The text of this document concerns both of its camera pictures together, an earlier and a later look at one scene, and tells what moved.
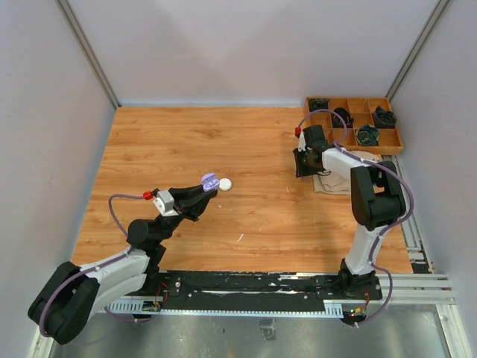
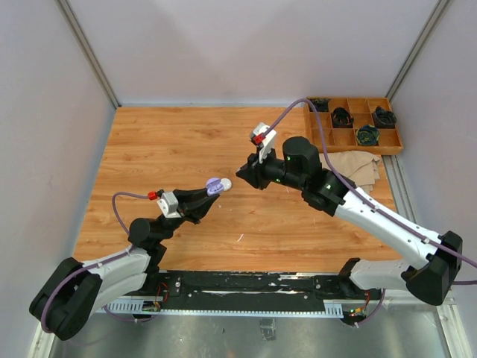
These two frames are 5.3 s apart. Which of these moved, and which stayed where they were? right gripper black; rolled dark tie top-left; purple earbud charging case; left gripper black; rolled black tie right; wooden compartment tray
Moved: purple earbud charging case; right gripper black
Stayed: wooden compartment tray; left gripper black; rolled dark tie top-left; rolled black tie right
